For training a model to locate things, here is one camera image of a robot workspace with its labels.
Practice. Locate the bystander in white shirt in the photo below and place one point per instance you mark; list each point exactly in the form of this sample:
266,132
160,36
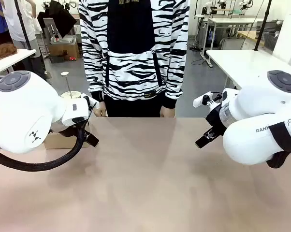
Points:
22,21

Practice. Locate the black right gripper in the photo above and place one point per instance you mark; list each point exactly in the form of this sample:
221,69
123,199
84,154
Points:
215,119

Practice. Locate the black stand pole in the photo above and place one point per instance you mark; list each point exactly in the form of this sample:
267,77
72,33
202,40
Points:
262,26
23,26

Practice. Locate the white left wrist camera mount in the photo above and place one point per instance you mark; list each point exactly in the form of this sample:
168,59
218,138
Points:
93,104

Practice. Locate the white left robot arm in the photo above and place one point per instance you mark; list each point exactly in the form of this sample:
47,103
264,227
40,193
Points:
22,108

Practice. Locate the white table with brown fur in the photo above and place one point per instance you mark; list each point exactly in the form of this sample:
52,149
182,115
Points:
10,61

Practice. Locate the grey lidded plastic bin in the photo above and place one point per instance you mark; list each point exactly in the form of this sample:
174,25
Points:
63,39

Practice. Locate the white background desk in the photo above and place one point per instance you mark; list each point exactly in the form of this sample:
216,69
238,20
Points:
222,21

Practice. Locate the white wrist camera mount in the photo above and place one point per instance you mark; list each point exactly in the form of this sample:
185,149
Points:
93,104
201,100

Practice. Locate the person's right forearm zebra sleeve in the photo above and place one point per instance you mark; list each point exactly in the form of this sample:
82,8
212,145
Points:
94,77

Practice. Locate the brown furry cloth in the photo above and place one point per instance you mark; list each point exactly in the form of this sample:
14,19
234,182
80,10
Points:
3,52

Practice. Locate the brown cardboard drink carrier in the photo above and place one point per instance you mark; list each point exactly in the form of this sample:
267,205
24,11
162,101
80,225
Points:
61,142

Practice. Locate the large white table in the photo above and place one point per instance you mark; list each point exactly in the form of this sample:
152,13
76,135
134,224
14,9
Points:
242,62

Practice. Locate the person's left hand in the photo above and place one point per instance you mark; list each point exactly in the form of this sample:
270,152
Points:
167,113

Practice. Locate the person's right hand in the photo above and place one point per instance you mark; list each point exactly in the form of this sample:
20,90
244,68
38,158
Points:
100,112

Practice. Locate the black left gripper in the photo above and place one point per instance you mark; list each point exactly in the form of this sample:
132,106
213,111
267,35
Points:
65,130

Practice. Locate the person's left forearm zebra sleeve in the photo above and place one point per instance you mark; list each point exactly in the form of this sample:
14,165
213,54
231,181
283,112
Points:
175,79

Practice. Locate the brown cardboard box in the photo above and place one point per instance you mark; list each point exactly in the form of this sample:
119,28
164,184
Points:
63,52

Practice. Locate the wooden top background table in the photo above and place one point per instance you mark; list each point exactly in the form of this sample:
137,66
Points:
250,36

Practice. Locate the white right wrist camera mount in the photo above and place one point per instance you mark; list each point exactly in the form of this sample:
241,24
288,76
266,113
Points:
201,100

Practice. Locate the person in zebra hoodie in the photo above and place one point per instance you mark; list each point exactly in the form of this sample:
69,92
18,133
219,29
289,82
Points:
133,60

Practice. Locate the grey metal chair frame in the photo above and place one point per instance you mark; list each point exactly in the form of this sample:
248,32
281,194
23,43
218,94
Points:
47,36

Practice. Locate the black hanging cloth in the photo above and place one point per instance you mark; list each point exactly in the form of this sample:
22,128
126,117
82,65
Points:
58,17

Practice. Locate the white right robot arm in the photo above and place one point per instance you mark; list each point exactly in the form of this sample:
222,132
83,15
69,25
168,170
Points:
256,106

